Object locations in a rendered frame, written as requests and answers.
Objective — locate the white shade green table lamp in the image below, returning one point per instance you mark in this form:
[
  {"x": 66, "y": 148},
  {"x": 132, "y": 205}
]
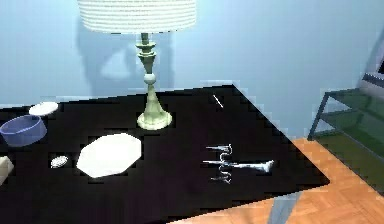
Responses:
[{"x": 153, "y": 110}]

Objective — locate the large white plate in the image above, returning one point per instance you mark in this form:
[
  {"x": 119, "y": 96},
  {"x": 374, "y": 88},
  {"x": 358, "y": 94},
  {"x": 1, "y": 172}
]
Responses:
[{"x": 109, "y": 154}]

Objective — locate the small white plate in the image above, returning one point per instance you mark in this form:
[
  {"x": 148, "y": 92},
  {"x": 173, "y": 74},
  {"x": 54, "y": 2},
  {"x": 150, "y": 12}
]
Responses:
[{"x": 43, "y": 108}]

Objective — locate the blue bowl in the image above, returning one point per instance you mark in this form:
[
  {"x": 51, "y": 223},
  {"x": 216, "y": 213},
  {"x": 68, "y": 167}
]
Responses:
[{"x": 22, "y": 132}]

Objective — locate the black table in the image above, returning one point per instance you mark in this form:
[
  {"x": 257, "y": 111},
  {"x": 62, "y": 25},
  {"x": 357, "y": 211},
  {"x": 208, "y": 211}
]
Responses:
[{"x": 186, "y": 133}]

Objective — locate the thin white stick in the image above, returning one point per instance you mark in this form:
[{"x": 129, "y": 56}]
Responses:
[{"x": 218, "y": 101}]

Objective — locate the small white oval object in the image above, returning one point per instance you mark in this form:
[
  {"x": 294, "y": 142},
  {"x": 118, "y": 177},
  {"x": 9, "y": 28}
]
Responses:
[{"x": 59, "y": 161}]

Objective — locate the green glass shelf unit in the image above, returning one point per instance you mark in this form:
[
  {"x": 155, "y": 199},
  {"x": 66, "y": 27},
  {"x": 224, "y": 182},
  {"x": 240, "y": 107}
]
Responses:
[{"x": 356, "y": 133}]

